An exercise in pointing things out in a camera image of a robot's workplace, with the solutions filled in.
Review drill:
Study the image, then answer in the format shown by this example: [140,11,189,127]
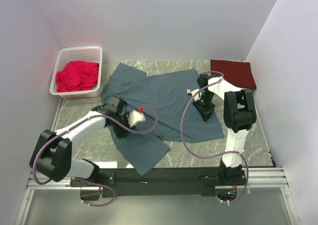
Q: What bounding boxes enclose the white plastic laundry basket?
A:
[50,46,102,99]

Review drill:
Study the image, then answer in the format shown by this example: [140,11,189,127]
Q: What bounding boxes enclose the blue-grey t-shirt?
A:
[101,63,224,176]

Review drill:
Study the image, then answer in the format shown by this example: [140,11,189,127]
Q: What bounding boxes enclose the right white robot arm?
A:
[187,73,256,185]

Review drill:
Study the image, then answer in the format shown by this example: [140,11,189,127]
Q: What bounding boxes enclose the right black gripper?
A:
[192,91,216,122]

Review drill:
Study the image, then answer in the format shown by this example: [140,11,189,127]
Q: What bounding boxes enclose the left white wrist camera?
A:
[127,107,146,128]

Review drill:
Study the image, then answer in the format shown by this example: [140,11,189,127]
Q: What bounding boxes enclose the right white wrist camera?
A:
[187,89,193,96]

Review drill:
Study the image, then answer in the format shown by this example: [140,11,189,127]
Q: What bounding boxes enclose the aluminium rail frame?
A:
[16,96,301,225]

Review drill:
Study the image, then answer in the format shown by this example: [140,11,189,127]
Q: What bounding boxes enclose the crumpled pink-red t-shirt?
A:
[56,61,99,92]

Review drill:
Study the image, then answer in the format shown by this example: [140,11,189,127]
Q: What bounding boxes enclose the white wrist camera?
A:
[127,107,146,128]
[187,89,193,96]

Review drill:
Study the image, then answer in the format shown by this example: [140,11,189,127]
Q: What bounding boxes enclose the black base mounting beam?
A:
[69,167,249,200]

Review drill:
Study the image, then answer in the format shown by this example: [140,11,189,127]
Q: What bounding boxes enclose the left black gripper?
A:
[110,112,136,139]

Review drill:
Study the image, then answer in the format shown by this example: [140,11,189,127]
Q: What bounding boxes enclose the folded dark red t-shirt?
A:
[210,60,257,90]

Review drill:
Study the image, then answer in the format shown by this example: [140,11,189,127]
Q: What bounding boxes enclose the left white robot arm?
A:
[29,97,145,186]

